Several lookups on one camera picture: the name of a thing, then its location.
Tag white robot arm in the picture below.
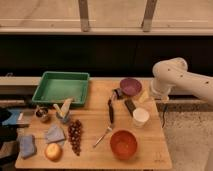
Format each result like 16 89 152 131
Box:
149 57 213 105

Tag white paper cup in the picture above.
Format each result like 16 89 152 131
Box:
133 108 150 127

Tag small metal cup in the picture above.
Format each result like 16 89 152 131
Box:
35 107 50 123

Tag purple bowl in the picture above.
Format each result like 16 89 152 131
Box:
120 78 142 96

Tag dark rectangular block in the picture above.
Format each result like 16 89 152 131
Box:
124 99 136 114

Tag small black object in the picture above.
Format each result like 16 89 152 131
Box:
114 88 124 99

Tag orange bowl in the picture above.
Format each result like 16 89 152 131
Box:
110 130 138 160

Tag bunch of red grapes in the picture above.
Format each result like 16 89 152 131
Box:
68 120 82 156

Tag green plastic tray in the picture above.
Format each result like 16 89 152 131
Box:
32 71 90 107

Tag blue folded cloth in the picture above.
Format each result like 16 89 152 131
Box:
44 124 66 144

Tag yellow apple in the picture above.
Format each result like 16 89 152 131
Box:
45 143 62 161

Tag blue box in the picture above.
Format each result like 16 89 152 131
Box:
2 109 29 126

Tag black handled knife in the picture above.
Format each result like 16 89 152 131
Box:
108 94 114 124

